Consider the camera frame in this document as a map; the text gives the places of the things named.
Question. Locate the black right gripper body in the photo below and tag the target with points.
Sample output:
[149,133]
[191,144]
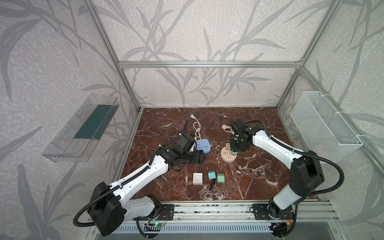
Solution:
[235,147]

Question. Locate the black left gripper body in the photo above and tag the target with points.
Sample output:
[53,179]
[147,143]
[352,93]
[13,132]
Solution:
[195,155]

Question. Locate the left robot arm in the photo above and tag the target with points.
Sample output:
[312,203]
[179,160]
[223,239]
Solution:
[111,205]

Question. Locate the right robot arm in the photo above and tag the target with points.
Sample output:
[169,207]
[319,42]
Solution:
[306,173]

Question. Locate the blue square power strip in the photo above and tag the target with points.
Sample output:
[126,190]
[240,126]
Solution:
[203,145]

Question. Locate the pink round power strip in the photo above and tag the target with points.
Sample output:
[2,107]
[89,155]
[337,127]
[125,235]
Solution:
[227,156]

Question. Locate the white charger adapter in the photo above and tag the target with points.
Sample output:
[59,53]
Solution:
[197,178]

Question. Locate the teal charger adapter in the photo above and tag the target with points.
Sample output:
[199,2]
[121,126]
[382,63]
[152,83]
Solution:
[211,175]

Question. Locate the right base wiring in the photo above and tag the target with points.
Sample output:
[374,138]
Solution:
[282,226]

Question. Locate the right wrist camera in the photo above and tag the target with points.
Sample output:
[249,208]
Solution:
[238,126]

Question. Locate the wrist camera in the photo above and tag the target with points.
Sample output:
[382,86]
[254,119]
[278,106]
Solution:
[186,143]
[238,126]

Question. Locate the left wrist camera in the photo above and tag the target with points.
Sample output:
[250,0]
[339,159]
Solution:
[186,143]

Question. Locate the electronics board with wires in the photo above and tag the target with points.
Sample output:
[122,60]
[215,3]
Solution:
[152,227]

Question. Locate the white wire mesh basket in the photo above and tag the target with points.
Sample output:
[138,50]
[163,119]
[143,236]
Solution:
[323,128]

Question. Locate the aluminium front rail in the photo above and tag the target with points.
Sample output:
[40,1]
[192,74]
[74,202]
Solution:
[243,211]

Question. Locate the clear plastic wall shelf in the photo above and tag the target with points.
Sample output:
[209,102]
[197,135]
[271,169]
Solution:
[77,140]

